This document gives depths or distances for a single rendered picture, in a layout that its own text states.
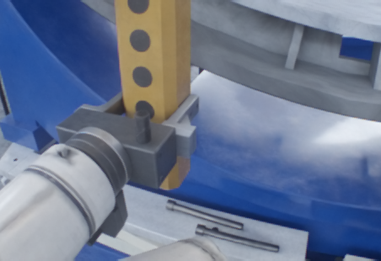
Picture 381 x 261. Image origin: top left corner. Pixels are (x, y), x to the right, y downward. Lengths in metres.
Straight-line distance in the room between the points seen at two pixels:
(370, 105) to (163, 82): 0.44
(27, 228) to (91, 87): 0.68
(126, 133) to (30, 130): 0.89
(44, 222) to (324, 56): 0.71
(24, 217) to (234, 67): 0.53
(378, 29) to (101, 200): 0.54
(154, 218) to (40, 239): 0.65
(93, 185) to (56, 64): 0.68
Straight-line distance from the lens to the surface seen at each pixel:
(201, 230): 0.80
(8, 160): 1.24
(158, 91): 0.37
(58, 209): 0.24
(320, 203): 0.81
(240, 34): 0.81
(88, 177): 0.26
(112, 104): 0.41
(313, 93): 0.65
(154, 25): 0.35
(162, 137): 0.31
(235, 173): 0.80
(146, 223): 0.85
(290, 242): 0.84
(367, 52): 2.61
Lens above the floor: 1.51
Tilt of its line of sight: 32 degrees down
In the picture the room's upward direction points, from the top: straight up
